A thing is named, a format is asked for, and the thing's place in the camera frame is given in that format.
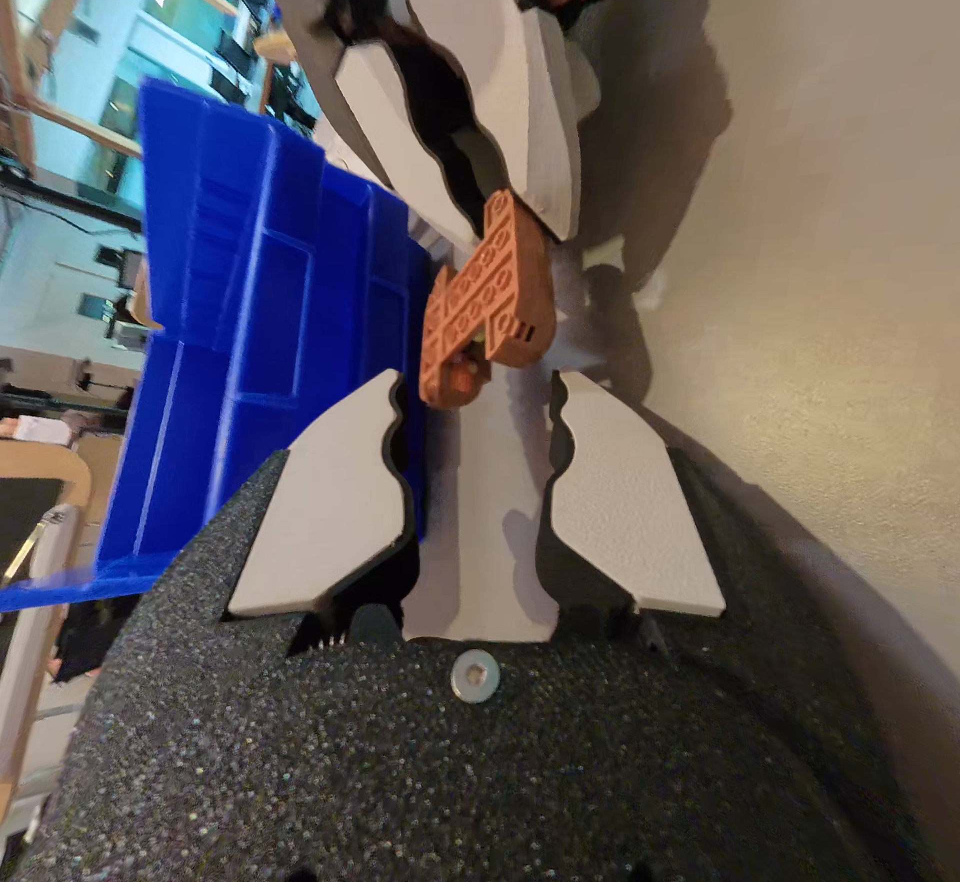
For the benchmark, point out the blue plastic bin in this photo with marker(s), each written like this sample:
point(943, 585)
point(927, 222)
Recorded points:
point(262, 297)

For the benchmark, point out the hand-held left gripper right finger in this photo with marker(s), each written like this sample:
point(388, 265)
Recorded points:
point(630, 522)

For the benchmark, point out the black wood-edged divider panel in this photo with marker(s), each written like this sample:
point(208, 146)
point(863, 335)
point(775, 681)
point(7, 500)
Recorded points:
point(26, 514)

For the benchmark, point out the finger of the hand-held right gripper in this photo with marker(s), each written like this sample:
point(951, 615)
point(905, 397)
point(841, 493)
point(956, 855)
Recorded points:
point(510, 72)
point(390, 124)

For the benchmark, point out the brown brick-built toy animal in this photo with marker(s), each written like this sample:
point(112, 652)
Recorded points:
point(487, 289)

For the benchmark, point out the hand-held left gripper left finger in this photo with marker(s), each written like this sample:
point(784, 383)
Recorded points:
point(330, 514)

